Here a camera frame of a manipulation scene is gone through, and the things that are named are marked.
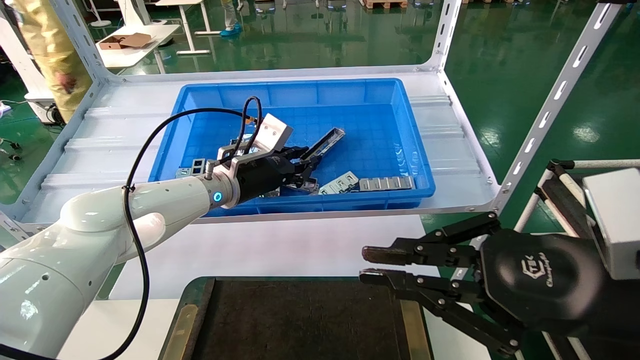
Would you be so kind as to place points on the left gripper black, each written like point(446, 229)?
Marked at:
point(265, 177)

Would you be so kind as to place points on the white tube frame cart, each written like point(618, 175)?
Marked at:
point(562, 200)

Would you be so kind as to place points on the grey perforated metal plate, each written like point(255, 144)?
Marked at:
point(183, 173)
point(199, 166)

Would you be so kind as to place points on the light flat metal plate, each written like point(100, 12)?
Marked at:
point(340, 183)

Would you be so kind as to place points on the white work table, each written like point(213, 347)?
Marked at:
point(130, 55)

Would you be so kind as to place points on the open cardboard box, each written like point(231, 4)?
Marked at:
point(125, 41)

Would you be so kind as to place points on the white desk with legs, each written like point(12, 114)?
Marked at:
point(190, 27)

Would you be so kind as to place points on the person with blue shoe covers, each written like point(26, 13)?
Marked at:
point(230, 20)

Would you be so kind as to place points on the white slotted metal rack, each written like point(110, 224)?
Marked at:
point(550, 107)

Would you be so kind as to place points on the left wrist grey camera box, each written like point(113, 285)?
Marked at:
point(274, 132)

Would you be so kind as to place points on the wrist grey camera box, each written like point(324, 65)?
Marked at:
point(617, 220)
point(274, 132)

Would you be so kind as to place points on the dark metal channel part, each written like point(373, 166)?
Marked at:
point(310, 186)

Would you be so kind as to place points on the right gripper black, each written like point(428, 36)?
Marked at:
point(545, 280)

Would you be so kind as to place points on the white floor stand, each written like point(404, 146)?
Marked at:
point(100, 22)

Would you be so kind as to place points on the silver metal channel bracket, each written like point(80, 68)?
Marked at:
point(327, 141)

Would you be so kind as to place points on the wooden pallet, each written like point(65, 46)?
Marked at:
point(385, 4)

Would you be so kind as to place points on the white machine column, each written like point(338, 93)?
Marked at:
point(20, 65)

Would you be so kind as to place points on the blue plastic bin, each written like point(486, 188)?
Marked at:
point(360, 120)

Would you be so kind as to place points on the black container tray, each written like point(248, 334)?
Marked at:
point(300, 320)

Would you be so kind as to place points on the right wrist grey camera box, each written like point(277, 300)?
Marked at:
point(617, 220)

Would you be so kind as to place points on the grey flat ribbed plate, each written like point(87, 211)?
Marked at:
point(387, 183)

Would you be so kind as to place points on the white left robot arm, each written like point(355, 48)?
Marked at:
point(165, 197)

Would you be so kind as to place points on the person in yellow coat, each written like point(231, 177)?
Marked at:
point(45, 45)

